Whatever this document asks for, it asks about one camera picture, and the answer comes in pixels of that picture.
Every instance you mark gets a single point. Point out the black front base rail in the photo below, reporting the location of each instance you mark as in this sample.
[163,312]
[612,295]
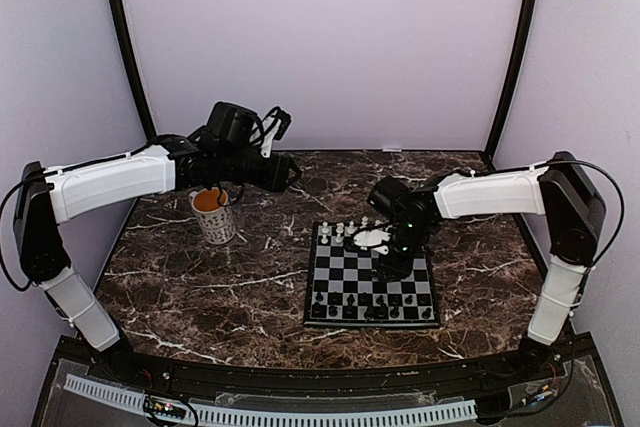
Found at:
[572,389]

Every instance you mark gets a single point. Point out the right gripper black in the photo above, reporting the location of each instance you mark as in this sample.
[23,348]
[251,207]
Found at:
[401,269]

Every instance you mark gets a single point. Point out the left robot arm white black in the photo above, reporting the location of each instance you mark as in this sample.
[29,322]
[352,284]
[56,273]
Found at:
[233,146]

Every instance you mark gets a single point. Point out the black and white chessboard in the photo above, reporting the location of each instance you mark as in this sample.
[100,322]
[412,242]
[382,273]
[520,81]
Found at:
[344,282]

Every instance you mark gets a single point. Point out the white rook corner piece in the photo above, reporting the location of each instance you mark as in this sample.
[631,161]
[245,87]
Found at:
[325,231]

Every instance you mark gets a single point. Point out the black corner frame post left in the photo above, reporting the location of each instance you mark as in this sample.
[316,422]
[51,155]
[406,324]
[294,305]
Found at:
[130,64]

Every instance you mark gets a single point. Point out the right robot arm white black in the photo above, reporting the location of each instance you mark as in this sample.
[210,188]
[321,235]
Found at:
[558,190]

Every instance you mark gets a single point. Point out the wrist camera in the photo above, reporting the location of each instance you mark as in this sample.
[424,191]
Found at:
[274,126]
[376,240]

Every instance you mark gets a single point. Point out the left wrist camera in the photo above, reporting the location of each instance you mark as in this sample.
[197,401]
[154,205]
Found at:
[274,126]

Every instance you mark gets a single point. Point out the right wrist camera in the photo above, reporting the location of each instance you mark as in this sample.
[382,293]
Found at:
[376,240]

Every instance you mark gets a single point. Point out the white patterned mug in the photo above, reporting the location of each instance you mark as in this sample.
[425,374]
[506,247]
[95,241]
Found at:
[214,215]

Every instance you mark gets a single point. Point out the white perforated cable duct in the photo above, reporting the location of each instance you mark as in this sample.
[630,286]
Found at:
[251,410]

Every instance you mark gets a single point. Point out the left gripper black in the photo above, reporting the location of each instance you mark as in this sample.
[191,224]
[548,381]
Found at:
[276,178]

